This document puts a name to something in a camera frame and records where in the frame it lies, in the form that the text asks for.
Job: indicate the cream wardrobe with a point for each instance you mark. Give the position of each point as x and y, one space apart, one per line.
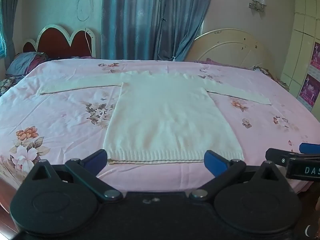
302 30

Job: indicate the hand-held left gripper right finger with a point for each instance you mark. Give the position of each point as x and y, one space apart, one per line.
214 160

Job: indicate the blue grey curtain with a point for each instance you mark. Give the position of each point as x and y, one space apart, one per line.
155 20

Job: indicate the pink floral bed sheet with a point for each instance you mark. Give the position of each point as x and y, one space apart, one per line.
62 120

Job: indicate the blue and red pillow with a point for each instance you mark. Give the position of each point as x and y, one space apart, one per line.
25 62

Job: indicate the wall lamp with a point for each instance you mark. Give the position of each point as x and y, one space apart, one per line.
257 2

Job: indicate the cream round headboard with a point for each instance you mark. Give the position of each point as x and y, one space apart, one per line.
225 47

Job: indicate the dark floral bedding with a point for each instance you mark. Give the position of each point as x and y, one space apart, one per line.
7 85

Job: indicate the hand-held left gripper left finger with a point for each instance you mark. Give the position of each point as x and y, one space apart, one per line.
97 158

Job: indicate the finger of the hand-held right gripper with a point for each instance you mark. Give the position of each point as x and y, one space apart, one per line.
275 155
310 148

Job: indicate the teal curtain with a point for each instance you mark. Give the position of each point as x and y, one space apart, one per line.
7 17

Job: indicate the purple wall poster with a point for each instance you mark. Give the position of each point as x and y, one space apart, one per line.
310 92
316 57

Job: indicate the white knit sweater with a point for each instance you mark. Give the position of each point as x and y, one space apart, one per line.
172 120

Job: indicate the red scalloped headboard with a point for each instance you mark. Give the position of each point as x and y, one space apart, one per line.
57 42

